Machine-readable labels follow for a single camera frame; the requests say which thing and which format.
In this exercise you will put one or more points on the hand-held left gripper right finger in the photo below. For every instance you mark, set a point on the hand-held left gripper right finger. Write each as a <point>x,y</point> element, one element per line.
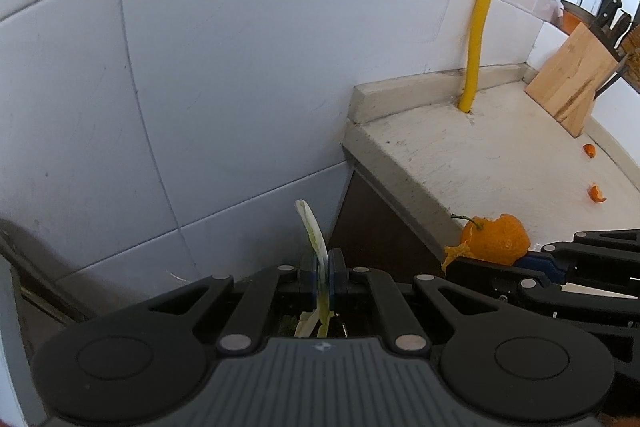
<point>339,282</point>

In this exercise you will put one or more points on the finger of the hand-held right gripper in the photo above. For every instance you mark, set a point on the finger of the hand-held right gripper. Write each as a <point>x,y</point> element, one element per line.
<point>480,272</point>
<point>545,264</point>

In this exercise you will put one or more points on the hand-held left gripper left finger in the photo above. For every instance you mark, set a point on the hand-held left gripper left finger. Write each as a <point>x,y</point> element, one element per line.
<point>310,289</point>

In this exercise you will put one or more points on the large orange peel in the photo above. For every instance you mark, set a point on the large orange peel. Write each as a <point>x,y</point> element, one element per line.
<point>500,239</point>

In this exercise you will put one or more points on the pale cabbage stalk strip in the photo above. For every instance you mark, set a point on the pale cabbage stalk strip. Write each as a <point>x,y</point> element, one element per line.
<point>315,232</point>

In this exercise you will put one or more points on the small orange peel piece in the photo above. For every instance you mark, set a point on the small orange peel piece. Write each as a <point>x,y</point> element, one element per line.
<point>590,150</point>

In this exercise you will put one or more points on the wooden knife block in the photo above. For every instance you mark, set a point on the wooden knife block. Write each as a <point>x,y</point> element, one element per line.
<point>570,77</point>

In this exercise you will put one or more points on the yellow pipe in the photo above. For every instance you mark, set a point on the yellow pipe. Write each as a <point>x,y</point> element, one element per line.
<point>480,32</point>

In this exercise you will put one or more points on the kitchen knife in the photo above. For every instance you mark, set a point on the kitchen knife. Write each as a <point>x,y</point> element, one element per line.
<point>610,14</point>
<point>624,29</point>

